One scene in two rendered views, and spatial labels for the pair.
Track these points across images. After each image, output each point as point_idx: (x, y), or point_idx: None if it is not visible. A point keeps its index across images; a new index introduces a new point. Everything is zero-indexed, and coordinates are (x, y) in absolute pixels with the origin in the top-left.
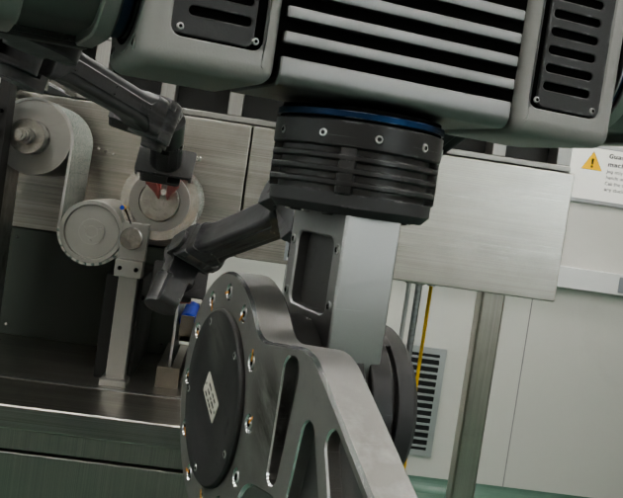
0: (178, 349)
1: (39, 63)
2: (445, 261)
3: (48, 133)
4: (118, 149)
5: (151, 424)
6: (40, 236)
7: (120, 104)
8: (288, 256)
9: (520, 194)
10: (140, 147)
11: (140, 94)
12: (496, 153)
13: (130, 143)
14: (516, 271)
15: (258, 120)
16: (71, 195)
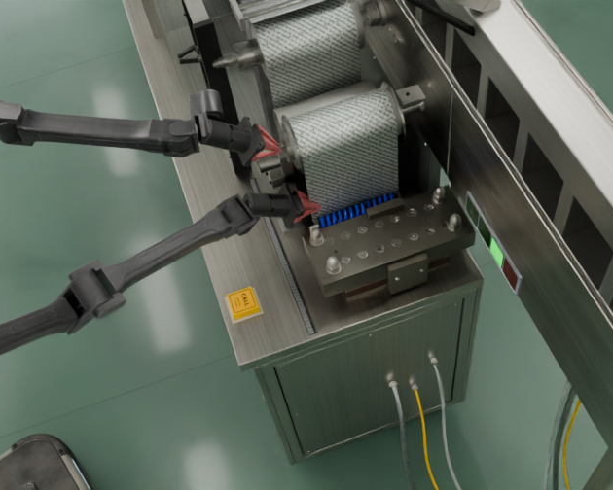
0: None
1: (8, 140)
2: (549, 329)
3: (257, 56)
4: (399, 38)
5: (212, 283)
6: (381, 67)
7: (102, 145)
8: (466, 209)
9: (609, 353)
10: (242, 119)
11: (120, 140)
12: (601, 295)
13: (403, 39)
14: (594, 402)
15: (457, 84)
16: (300, 90)
